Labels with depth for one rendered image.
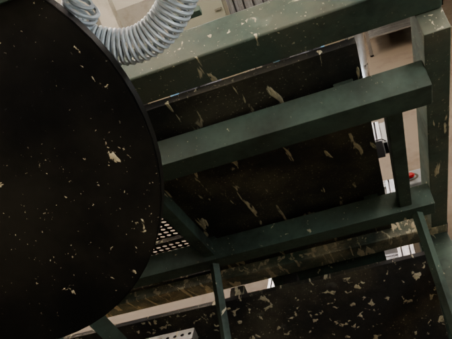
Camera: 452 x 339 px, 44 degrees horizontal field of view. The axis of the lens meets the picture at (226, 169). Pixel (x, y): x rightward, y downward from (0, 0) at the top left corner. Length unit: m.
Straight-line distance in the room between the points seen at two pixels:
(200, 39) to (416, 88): 0.51
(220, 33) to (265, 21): 0.11
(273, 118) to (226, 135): 0.13
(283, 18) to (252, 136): 0.30
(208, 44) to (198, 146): 0.27
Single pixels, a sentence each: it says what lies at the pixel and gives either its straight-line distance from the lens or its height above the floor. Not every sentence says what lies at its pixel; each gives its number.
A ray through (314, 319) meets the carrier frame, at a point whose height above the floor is 0.65.
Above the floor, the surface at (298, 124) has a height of 1.62.
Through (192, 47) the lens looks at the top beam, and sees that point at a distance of 1.32.
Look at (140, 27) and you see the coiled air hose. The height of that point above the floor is 1.99.
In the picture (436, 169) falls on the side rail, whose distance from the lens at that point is 1.86.
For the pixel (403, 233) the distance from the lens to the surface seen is 2.26.
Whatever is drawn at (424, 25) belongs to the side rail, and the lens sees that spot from 1.34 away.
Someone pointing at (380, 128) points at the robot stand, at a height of 0.95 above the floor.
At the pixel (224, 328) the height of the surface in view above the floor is 0.91.
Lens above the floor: 2.07
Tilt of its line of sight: 21 degrees down
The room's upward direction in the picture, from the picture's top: 21 degrees counter-clockwise
